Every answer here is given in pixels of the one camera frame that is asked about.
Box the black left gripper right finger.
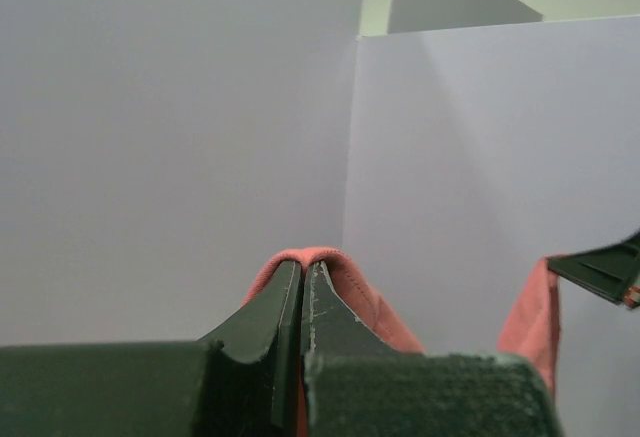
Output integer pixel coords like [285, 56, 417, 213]
[303, 262, 564, 437]

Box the dusty red t-shirt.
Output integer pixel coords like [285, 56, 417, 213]
[248, 247, 560, 436]

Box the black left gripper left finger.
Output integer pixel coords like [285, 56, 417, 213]
[1, 261, 302, 436]

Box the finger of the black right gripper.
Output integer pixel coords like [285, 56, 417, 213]
[547, 231, 639, 310]

